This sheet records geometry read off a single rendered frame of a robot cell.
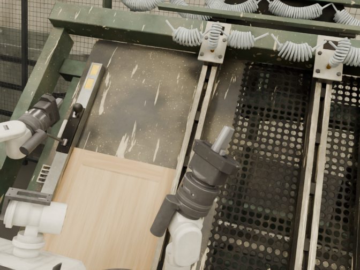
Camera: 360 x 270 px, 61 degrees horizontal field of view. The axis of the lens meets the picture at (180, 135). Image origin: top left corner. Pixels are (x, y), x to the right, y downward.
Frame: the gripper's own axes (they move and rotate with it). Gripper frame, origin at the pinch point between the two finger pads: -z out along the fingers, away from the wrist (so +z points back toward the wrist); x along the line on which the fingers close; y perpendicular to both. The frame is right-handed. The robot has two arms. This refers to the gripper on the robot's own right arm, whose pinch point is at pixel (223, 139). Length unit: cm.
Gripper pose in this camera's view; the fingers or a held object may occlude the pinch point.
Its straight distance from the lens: 68.4
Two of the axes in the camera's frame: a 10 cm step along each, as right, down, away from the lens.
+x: -6.3, -4.6, 6.2
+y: 6.6, 1.0, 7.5
